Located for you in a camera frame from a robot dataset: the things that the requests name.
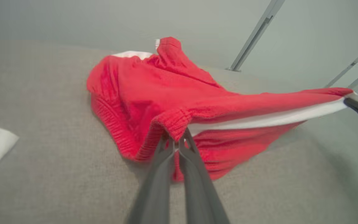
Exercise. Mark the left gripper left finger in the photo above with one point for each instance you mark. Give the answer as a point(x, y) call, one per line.
point(154, 193)

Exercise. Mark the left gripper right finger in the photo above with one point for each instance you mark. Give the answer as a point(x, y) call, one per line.
point(199, 193)

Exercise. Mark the narrow white partition panel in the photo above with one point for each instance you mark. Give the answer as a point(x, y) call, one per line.
point(306, 31)

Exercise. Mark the light grey partition post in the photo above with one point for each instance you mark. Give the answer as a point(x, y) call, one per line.
point(256, 32)

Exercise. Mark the wide white partition panel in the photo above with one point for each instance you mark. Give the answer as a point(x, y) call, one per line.
point(73, 18)

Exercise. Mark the red shorts with white stripe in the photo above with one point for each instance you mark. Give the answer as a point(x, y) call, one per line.
point(166, 87)

